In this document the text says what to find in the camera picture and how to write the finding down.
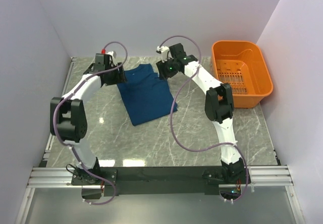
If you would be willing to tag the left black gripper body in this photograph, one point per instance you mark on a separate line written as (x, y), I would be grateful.
(115, 77)

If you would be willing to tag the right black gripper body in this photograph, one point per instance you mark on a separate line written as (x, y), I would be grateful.
(168, 67)

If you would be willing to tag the blue t shirt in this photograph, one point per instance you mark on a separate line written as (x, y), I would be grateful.
(145, 96)

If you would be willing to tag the orange plastic basket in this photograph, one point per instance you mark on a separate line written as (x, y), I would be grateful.
(242, 65)

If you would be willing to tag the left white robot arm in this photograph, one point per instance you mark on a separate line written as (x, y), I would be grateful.
(68, 117)

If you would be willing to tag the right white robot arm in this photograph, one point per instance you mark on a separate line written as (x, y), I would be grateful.
(218, 107)

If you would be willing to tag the black base beam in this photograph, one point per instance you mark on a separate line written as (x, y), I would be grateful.
(171, 179)

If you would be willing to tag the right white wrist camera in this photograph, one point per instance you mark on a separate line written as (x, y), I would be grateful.
(164, 52)

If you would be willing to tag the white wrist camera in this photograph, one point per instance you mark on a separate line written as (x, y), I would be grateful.
(164, 52)
(112, 54)

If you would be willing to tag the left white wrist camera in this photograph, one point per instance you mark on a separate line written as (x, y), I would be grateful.
(112, 54)

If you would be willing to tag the aluminium rail frame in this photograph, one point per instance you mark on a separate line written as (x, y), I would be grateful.
(270, 197)

